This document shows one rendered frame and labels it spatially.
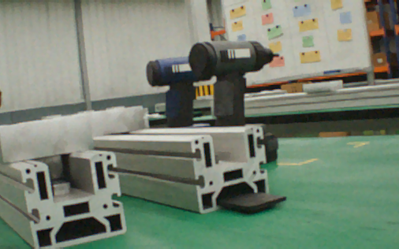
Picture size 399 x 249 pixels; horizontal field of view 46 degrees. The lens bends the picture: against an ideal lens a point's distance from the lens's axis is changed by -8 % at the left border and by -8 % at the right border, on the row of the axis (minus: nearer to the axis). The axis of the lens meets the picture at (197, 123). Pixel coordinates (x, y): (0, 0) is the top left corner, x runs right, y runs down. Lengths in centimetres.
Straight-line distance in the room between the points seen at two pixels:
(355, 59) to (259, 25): 102
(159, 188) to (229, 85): 28
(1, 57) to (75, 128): 1228
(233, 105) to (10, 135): 43
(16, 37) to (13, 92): 142
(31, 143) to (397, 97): 180
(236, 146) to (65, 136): 20
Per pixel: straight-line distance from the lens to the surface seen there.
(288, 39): 415
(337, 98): 233
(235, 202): 55
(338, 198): 56
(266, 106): 261
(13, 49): 1299
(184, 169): 57
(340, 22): 382
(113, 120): 86
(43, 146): 56
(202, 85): 921
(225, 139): 62
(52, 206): 49
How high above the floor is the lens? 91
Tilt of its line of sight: 3 degrees down
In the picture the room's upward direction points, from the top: 7 degrees counter-clockwise
